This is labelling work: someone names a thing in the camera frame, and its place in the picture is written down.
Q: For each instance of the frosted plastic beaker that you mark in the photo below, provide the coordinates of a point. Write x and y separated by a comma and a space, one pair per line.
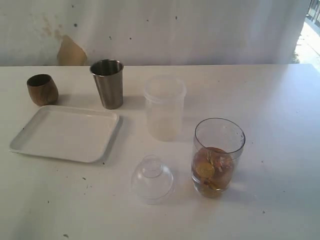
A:
164, 106

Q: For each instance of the wooden block pieces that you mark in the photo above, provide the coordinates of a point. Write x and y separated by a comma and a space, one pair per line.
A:
222, 163

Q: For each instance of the gold coin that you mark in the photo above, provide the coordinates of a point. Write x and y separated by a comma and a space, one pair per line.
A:
205, 170

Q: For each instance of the white rectangular tray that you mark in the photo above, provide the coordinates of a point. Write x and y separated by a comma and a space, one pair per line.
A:
66, 133

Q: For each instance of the brown wooden cup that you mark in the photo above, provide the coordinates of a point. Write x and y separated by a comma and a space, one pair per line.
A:
42, 90

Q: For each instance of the clear dome jar lid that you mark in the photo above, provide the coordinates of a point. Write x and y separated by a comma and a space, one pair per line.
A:
152, 181

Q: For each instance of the steel metal cup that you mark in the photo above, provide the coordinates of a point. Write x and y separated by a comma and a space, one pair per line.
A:
108, 77

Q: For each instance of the clear plastic jar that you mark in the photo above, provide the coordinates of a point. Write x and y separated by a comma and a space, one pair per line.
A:
218, 144

